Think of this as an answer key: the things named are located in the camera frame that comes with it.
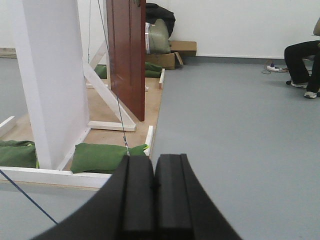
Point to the open cardboard box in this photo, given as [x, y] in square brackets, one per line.
[169, 61]

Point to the brown wooden door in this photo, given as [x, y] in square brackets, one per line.
[126, 43]

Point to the green sandbag front middle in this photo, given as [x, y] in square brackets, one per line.
[102, 158]

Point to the white diagonal brace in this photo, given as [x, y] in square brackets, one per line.
[92, 81]
[99, 55]

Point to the olive green sack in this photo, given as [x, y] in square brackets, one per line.
[157, 38]

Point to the lower green sandbag rear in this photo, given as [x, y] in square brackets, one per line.
[152, 74]

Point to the green sandbag front left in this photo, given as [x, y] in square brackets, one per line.
[20, 154]

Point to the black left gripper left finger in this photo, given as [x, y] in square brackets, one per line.
[121, 210]

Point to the white power strip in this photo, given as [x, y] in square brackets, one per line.
[273, 68]

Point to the white diagonal brace near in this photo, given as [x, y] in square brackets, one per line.
[92, 81]

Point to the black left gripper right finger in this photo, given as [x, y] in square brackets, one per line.
[184, 209]

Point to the seated person black trousers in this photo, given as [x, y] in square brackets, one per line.
[294, 56]

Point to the white rear edge rail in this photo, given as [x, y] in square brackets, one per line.
[161, 79]

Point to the green sandbag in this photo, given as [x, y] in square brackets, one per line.
[102, 158]
[20, 154]
[152, 67]
[152, 74]

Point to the white door frame panel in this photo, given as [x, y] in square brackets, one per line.
[49, 51]

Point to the white diagonal brace far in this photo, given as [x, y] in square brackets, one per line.
[99, 55]

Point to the flat cardboard box rear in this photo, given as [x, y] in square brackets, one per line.
[184, 48]

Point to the upper green sandbag rear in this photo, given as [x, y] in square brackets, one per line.
[152, 67]

